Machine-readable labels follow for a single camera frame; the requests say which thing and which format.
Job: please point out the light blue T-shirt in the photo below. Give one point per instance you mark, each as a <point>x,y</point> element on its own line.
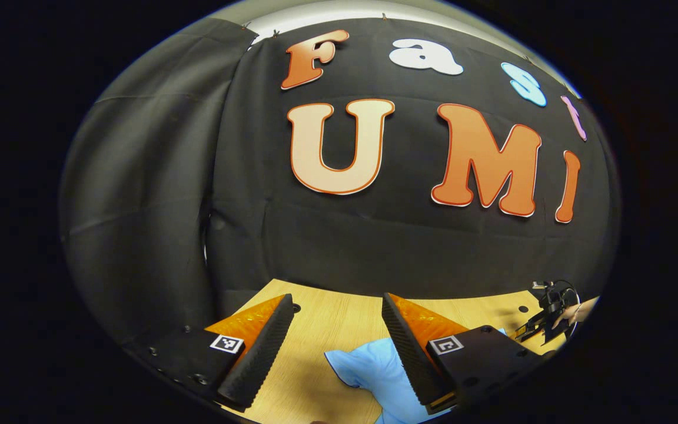
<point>374,371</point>

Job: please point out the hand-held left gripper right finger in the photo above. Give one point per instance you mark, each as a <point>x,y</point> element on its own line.
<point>412,359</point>

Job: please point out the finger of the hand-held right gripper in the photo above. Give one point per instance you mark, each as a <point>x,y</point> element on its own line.
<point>530,331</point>

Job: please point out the black backdrop cloth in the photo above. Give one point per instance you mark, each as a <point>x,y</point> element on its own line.
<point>374,247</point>

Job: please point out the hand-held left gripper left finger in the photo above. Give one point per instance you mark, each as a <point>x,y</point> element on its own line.
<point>259,359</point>

